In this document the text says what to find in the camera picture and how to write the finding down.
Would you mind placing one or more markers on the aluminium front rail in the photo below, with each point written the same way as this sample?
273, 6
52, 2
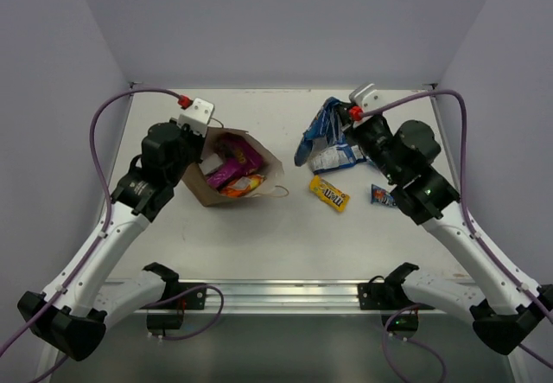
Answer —
278, 297

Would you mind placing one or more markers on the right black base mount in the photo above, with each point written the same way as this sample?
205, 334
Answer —
376, 294

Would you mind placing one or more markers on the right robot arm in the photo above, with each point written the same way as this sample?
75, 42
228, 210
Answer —
505, 305

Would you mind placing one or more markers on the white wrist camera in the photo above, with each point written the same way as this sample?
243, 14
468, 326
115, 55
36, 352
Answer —
195, 114
365, 98

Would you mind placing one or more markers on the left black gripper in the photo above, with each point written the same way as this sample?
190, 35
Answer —
195, 142

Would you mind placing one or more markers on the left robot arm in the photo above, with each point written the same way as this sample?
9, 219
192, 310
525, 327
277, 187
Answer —
71, 313

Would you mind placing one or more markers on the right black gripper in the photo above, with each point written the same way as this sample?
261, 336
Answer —
354, 130

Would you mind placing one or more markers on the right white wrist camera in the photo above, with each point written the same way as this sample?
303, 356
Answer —
365, 98

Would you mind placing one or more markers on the brown paper bag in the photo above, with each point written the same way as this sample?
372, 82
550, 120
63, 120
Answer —
195, 177

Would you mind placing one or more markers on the blue Doritos bag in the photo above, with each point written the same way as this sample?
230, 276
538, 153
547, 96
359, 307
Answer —
325, 130

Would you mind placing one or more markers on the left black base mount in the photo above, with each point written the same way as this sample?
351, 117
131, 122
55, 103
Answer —
170, 316

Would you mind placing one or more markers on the blue white cookie bag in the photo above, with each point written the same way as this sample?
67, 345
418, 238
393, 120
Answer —
341, 155

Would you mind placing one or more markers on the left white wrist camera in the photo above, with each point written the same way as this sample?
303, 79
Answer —
195, 114

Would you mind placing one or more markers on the purple snack bag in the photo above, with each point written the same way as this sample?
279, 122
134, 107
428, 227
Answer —
229, 171
236, 147

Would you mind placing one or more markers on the small blue M&M pack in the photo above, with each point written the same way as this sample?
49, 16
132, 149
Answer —
380, 196

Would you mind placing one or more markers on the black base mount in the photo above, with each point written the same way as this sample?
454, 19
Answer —
170, 316
376, 294

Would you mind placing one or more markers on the orange snack bag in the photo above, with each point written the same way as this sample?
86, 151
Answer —
242, 186

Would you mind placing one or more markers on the yellow M&M pack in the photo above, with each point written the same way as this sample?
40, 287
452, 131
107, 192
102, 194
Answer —
329, 194

